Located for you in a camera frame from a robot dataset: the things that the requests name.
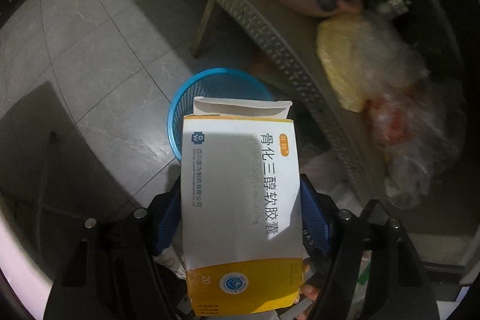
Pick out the blue mesh wastebasket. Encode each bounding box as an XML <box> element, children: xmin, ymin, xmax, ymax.
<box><xmin>167</xmin><ymin>68</ymin><xmax>272</xmax><ymax>161</ymax></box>

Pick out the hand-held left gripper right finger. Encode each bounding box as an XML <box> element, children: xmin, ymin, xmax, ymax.
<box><xmin>300</xmin><ymin>174</ymin><xmax>439</xmax><ymax>320</ymax></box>

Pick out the white and yellow medicine box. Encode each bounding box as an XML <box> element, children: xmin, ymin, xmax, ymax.
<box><xmin>181</xmin><ymin>97</ymin><xmax>304</xmax><ymax>317</ymax></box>

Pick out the wooden leg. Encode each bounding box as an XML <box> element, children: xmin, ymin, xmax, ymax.
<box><xmin>190</xmin><ymin>0</ymin><xmax>216</xmax><ymax>58</ymax></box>

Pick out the yellow bag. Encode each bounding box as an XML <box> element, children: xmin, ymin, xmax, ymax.
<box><xmin>316</xmin><ymin>13</ymin><xmax>379</xmax><ymax>113</ymax></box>

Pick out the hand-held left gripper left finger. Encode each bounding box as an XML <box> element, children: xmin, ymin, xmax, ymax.
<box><xmin>43</xmin><ymin>187</ymin><xmax>184</xmax><ymax>320</ymax></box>

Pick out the person's foot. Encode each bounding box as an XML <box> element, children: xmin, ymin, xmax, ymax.
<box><xmin>300</xmin><ymin>273</ymin><xmax>329</xmax><ymax>306</ymax></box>

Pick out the clear bag with red contents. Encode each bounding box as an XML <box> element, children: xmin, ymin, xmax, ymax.
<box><xmin>352</xmin><ymin>13</ymin><xmax>469</xmax><ymax>210</ymax></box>

